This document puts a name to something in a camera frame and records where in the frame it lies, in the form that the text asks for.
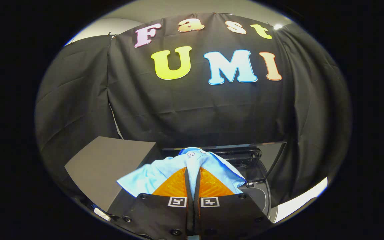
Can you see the grey washing machine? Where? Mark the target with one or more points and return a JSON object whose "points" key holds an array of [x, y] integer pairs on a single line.
{"points": [[262, 196]]}

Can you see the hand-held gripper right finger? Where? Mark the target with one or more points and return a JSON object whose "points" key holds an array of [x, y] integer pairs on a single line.
{"points": [[232, 213]]}

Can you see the ceiling light panel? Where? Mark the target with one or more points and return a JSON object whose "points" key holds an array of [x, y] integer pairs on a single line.
{"points": [[278, 26]]}

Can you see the grey cabinet with dark top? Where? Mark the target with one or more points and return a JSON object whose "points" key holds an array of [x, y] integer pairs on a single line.
{"points": [[112, 166]]}

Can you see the black backdrop cloth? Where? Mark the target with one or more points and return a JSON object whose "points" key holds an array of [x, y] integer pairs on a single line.
{"points": [[195, 110]]}

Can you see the light blue polo shirt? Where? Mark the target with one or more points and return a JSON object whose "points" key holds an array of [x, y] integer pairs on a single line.
{"points": [[145, 180]]}

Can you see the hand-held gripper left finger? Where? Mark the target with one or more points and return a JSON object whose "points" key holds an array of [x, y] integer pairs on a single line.
{"points": [[158, 213]]}

